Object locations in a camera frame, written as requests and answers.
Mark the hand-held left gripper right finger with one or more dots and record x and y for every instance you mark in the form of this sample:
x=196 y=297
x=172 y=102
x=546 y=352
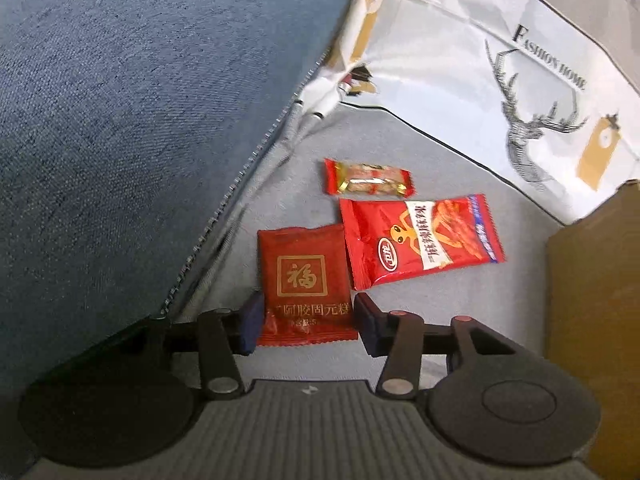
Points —
x=367 y=325

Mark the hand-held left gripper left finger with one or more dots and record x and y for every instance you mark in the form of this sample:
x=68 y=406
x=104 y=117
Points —
x=250 y=325

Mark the dark red snack packet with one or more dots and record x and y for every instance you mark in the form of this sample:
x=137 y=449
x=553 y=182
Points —
x=305 y=270

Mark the cardboard box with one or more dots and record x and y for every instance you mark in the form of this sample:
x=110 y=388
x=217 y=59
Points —
x=595 y=310

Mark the red orange snack packet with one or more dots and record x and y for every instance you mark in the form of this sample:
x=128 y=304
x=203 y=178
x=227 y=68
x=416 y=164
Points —
x=425 y=240

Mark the small red candy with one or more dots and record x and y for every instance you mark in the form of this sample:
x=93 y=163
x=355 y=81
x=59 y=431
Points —
x=370 y=177

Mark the blue sofa cushion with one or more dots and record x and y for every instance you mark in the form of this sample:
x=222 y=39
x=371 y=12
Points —
x=125 y=135

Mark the white deer print pillow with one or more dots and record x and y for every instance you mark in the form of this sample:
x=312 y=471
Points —
x=450 y=60

